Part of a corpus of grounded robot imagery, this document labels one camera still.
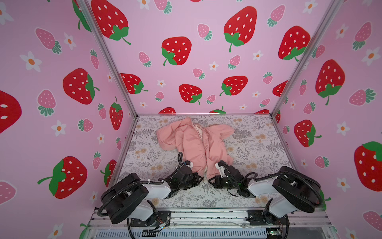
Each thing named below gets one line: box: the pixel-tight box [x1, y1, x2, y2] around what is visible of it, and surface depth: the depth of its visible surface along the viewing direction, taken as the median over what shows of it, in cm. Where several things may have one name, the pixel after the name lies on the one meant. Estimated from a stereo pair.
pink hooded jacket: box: [156, 117, 236, 179], surface depth 99 cm
